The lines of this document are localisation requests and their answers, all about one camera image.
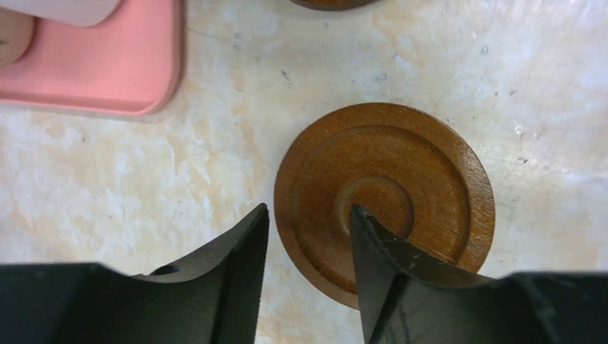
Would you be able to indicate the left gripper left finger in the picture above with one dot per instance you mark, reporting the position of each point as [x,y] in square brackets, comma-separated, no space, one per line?
[211,295]

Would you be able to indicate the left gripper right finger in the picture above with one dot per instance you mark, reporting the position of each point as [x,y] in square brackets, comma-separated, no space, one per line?
[405,295]

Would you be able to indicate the dark wooden coaster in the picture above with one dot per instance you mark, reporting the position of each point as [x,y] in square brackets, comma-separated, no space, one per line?
[415,174]
[332,5]

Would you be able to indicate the pink tray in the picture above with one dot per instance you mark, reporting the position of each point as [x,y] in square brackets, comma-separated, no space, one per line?
[128,65]

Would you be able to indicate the white mug front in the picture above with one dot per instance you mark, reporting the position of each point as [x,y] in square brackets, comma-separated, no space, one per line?
[80,13]

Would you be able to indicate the white mug dark rim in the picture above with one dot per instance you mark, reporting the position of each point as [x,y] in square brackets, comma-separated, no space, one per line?
[17,30]

